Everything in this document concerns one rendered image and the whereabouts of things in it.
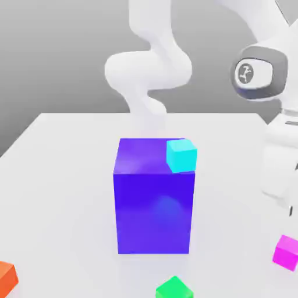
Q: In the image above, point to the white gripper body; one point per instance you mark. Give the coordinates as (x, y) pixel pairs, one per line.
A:
(279, 172)

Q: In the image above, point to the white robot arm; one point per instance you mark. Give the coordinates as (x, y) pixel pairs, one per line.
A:
(149, 69)

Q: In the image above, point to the small magenta cube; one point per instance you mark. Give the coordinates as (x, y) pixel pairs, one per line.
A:
(286, 253)

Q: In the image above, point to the small cyan cube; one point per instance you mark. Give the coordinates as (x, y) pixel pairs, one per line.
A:
(182, 156)

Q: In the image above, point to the small green cube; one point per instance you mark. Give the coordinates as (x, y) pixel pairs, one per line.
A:
(174, 288)

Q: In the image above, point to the small orange cube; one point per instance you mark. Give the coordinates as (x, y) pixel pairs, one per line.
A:
(7, 279)

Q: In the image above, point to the large purple box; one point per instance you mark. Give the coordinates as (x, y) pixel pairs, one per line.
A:
(153, 214)

